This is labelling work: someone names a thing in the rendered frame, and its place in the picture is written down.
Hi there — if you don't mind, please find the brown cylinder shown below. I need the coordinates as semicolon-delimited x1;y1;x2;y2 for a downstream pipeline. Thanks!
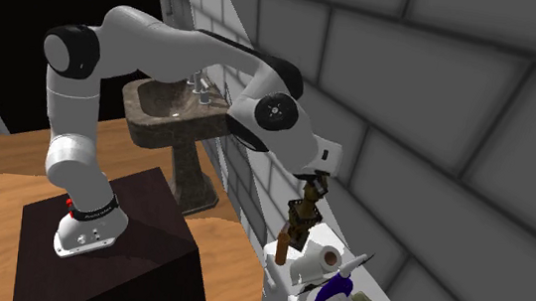
274;221;294;268

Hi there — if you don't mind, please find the white toilet paper roll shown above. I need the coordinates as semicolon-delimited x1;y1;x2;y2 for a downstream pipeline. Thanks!
286;239;345;289

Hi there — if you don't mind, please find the dark blue spray bottle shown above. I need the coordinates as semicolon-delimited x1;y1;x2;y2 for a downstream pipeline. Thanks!
312;248;377;301

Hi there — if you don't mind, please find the dark robot stand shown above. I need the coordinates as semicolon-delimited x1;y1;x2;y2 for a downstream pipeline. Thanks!
13;155;223;301

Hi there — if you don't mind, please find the brown stone pedestal sink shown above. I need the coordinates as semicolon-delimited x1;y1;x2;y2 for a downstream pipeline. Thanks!
111;62;237;221

